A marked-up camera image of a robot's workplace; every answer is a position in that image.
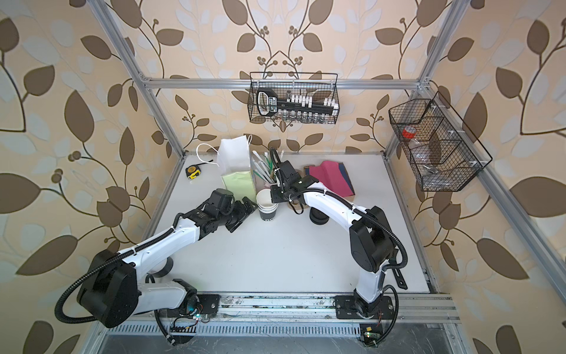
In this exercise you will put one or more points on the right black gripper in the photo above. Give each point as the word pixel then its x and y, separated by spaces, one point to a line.
pixel 275 193

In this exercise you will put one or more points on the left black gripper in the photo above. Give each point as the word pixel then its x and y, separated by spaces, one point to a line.
pixel 242 216

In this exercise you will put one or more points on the black paper cups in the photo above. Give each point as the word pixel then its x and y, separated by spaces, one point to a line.
pixel 267 208

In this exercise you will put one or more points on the black coffee cup lids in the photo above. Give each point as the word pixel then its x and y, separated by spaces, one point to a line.
pixel 318 217

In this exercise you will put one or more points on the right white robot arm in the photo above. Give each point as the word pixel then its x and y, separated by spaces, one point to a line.
pixel 373 246

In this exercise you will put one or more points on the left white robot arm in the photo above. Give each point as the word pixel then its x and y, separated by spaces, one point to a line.
pixel 115 287

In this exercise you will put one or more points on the pink cup with straws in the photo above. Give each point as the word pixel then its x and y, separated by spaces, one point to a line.
pixel 265 169

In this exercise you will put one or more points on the cardboard tray with napkins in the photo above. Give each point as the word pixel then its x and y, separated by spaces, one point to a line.
pixel 334 176

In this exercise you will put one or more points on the yellow black tape measure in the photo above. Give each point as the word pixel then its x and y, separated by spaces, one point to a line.
pixel 193 171

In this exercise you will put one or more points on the black tool in basket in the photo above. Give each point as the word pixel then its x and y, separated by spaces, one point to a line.
pixel 267 102

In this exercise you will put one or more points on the red capped plastic bottle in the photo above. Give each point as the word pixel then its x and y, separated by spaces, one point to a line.
pixel 409 133

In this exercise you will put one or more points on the back black wire basket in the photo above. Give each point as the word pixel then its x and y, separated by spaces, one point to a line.
pixel 303 97

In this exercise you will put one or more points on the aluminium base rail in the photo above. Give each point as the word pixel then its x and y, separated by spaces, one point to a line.
pixel 308 315

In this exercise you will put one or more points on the side black wire basket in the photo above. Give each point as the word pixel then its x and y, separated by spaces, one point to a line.
pixel 446 154

